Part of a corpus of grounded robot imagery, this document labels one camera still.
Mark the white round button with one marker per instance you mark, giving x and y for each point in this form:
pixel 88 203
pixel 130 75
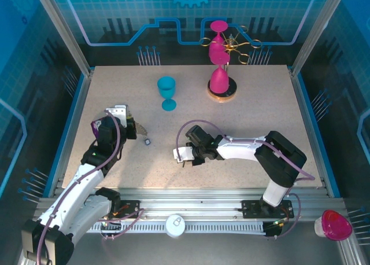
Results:
pixel 175 225

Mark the pink plastic goblet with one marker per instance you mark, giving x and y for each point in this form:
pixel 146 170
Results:
pixel 219 81
pixel 216 43

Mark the teal plastic goblet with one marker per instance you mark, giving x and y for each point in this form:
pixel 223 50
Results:
pixel 166 87

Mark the purple candy bag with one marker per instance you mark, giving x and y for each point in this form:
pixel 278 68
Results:
pixel 95 129

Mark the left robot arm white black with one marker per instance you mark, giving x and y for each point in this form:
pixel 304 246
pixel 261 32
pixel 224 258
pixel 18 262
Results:
pixel 81 184

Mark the key with grey cap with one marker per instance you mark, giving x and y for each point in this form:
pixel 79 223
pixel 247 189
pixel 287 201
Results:
pixel 147 142

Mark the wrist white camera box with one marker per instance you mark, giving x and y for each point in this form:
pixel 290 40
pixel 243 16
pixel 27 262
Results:
pixel 183 153
pixel 117 114

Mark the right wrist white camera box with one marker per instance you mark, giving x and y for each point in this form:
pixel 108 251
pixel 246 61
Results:
pixel 183 153

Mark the aluminium frame post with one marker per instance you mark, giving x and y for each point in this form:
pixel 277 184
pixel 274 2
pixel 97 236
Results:
pixel 67 30
pixel 318 30

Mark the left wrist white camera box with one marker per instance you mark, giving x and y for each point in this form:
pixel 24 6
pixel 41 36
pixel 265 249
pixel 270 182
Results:
pixel 117 114

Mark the aluminium side rail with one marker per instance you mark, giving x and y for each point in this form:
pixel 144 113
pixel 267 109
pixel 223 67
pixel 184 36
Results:
pixel 302 103
pixel 82 103

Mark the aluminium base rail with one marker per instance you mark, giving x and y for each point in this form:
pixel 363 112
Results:
pixel 188 201

